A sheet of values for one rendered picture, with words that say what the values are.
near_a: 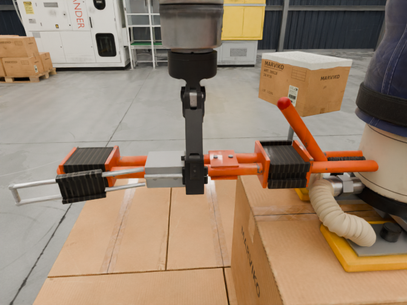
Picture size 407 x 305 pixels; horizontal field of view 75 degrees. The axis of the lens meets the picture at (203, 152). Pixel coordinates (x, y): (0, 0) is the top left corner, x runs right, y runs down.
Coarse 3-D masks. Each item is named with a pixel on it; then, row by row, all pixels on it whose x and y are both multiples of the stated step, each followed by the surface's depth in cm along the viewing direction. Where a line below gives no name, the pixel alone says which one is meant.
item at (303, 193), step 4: (336, 172) 62; (340, 172) 62; (344, 172) 67; (348, 176) 65; (296, 188) 63; (300, 188) 61; (304, 188) 61; (300, 192) 61; (304, 192) 60; (308, 192) 60; (300, 196) 60; (304, 196) 60; (308, 196) 60
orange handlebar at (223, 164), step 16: (128, 160) 49; (144, 160) 49; (208, 160) 50; (224, 160) 48; (240, 160) 50; (256, 160) 50; (352, 160) 48; (368, 160) 48; (112, 176) 46; (128, 176) 46; (208, 176) 47; (224, 176) 48
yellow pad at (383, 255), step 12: (324, 228) 50; (384, 228) 46; (396, 228) 46; (336, 240) 47; (348, 240) 47; (384, 240) 47; (396, 240) 46; (336, 252) 46; (348, 252) 45; (360, 252) 44; (372, 252) 44; (384, 252) 44; (396, 252) 44; (348, 264) 43; (360, 264) 43; (372, 264) 43; (384, 264) 43; (396, 264) 43
